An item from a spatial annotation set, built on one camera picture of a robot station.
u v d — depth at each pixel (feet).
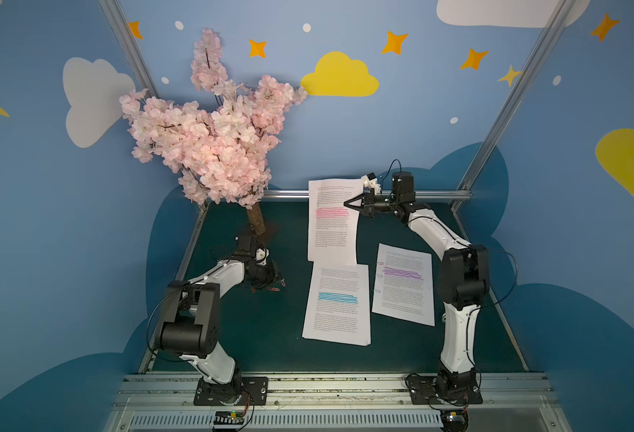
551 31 2.39
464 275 1.85
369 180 2.87
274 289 3.13
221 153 2.05
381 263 3.35
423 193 3.78
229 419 2.40
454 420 2.40
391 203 2.64
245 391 2.40
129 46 2.42
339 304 3.02
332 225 2.92
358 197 2.83
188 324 1.51
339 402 2.40
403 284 3.21
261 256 2.93
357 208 2.79
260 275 2.75
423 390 2.43
